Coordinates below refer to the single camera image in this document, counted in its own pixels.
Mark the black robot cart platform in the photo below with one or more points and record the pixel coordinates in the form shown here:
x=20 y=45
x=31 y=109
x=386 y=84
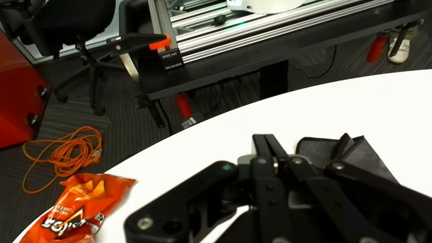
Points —
x=233 y=76

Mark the black folded cloth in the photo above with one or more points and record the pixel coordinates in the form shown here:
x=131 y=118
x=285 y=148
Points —
x=359 y=156

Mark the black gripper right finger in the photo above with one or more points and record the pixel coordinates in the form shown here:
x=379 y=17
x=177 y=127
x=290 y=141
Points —
x=359 y=207

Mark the black mesh office chair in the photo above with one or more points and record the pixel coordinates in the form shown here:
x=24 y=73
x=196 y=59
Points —
x=75 y=28

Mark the red cabinet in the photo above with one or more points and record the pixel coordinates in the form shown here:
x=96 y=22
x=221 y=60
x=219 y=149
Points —
x=17 y=99

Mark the red chip bag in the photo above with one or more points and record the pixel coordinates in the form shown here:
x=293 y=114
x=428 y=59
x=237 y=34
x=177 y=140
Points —
x=81 y=203

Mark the white sneaker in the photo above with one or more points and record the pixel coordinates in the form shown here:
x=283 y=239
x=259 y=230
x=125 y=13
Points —
x=402 y=45

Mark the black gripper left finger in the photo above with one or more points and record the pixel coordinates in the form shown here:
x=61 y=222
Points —
x=189 y=203

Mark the aluminium robot stand frame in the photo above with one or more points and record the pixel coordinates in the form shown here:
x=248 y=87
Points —
x=270 y=32

